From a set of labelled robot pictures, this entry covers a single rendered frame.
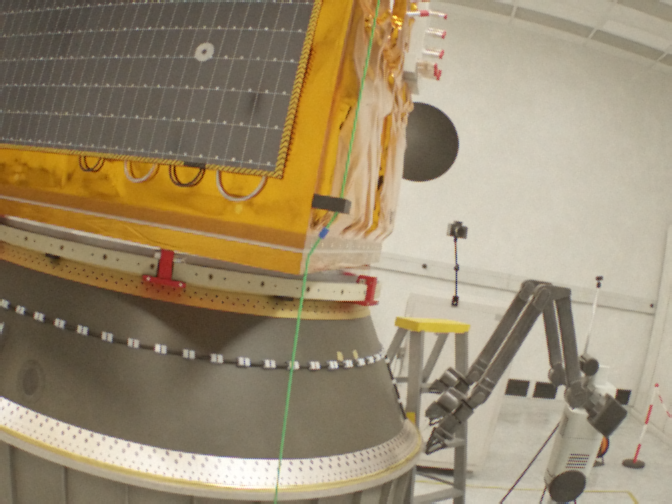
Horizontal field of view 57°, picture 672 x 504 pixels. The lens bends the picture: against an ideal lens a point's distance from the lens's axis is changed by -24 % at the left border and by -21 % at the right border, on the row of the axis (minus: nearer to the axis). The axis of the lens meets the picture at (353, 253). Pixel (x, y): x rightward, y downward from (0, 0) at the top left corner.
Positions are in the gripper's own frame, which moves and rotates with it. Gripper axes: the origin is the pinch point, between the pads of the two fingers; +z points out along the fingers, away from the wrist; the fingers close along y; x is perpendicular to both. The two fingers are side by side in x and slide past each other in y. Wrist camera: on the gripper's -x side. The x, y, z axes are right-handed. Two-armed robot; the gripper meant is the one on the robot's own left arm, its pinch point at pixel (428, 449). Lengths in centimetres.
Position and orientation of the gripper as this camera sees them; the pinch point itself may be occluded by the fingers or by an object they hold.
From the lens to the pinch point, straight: 245.4
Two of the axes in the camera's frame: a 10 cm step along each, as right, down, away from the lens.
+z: -6.4, 7.7, 0.7
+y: -1.1, 0.0, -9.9
